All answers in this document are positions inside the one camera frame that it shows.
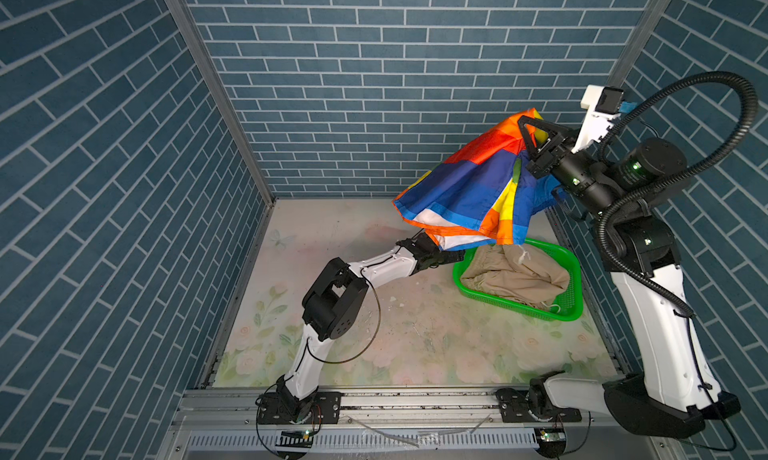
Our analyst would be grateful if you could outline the rainbow striped shorts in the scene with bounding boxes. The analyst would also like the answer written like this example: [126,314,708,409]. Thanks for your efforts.
[393,108,559,251]

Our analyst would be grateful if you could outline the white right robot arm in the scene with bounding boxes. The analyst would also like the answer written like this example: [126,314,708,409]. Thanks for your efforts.
[517,115,741,439]

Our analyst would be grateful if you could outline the beige shorts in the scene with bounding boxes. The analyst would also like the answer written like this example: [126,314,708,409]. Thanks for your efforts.
[460,244,570,310]

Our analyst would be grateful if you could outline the green plastic basket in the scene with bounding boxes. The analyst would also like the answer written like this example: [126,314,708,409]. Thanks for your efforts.
[452,239,584,322]

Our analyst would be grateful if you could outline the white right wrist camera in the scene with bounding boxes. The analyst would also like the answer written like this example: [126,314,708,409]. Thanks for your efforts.
[571,84,624,153]

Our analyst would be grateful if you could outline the black corrugated cable conduit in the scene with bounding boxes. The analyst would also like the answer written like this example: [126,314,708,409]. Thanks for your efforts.
[596,71,760,318]

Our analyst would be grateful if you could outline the aluminium right corner post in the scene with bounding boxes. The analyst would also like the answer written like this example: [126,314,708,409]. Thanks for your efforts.
[607,0,672,88]

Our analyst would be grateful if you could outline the aluminium corner post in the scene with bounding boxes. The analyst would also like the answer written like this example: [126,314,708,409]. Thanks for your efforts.
[164,0,275,209]
[607,0,672,88]

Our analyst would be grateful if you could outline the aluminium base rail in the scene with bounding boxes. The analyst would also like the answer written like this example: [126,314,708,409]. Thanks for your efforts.
[157,386,685,459]

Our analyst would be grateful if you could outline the white vented cable tray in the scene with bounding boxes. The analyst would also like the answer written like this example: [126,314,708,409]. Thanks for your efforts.
[186,428,539,454]

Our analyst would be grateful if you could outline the aluminium left corner post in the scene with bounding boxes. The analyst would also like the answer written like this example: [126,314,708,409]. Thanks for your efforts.
[164,0,275,209]

